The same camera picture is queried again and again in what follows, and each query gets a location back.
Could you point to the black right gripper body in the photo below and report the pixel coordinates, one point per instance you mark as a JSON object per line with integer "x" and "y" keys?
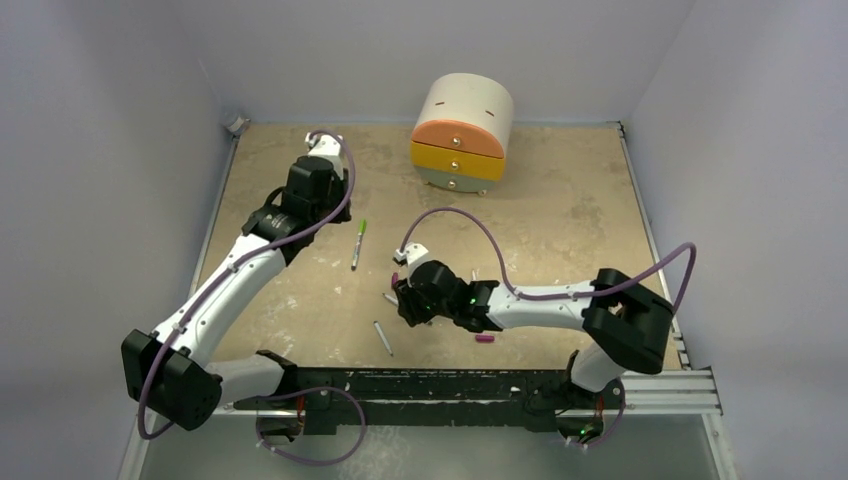
{"x": 407, "y": 299}

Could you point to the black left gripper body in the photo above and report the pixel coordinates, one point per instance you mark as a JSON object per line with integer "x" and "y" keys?
{"x": 337, "y": 196}

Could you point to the grey marker pen green tip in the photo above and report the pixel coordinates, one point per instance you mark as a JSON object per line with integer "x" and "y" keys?
{"x": 358, "y": 244}

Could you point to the grey marker pen blue tip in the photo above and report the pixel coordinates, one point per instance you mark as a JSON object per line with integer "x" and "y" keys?
{"x": 392, "y": 300}

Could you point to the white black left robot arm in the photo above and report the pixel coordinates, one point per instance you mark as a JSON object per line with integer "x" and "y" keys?
{"x": 167, "y": 370}

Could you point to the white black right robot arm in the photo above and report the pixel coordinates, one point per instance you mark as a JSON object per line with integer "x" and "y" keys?
{"x": 628, "y": 324}

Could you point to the round cream drawer cabinet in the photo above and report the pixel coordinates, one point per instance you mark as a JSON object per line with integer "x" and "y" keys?
{"x": 460, "y": 140}

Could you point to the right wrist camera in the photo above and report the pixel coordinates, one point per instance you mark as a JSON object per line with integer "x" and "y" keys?
{"x": 411, "y": 256}

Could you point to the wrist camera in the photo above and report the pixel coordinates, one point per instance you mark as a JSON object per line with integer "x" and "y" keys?
{"x": 329, "y": 147}
{"x": 411, "y": 256}

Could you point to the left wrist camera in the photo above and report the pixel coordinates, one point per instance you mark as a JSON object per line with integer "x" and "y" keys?
{"x": 329, "y": 147}

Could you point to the grey corner bracket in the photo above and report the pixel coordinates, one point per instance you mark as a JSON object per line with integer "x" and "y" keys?
{"x": 235, "y": 122}

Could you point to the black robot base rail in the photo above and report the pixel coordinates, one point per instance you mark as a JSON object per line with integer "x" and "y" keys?
{"x": 538, "y": 401}

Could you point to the aluminium frame rail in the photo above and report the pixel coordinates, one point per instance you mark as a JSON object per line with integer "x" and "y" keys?
{"x": 673, "y": 392}

